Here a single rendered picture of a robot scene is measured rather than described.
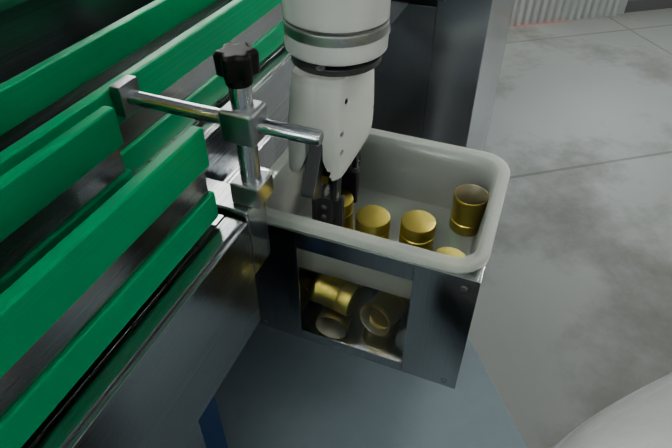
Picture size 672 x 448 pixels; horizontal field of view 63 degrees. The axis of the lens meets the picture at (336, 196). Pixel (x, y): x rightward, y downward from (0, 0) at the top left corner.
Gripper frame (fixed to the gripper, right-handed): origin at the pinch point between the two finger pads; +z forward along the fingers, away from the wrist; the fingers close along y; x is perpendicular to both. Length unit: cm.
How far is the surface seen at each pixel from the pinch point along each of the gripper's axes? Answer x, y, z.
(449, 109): -1, -74, 30
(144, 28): -21.2, -2.3, -13.2
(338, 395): 3.2, 7.1, 23.6
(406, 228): 7.8, 1.7, 0.3
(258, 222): -2.5, 10.9, -4.7
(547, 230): 33, -122, 99
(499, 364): 26, -60, 99
